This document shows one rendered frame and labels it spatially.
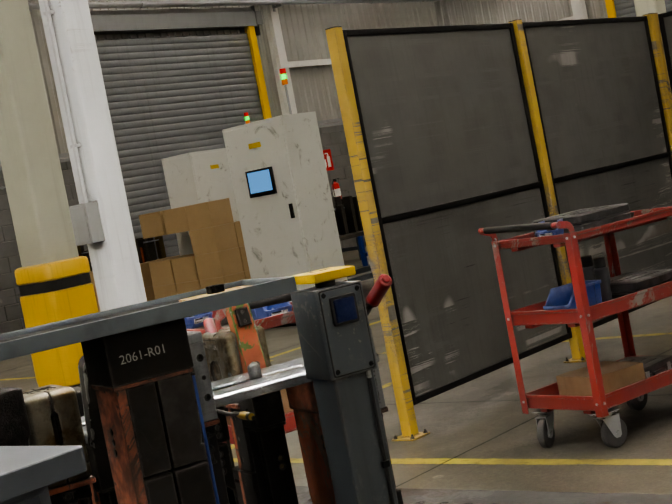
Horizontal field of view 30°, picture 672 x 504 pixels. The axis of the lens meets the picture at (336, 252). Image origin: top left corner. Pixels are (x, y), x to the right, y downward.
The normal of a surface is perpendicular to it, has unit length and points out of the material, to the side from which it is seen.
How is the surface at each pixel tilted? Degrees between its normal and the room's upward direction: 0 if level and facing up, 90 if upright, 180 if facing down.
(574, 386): 90
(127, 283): 90
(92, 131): 90
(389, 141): 90
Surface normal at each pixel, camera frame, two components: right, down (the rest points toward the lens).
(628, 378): 0.50, -0.05
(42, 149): 0.75, -0.11
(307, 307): -0.85, 0.18
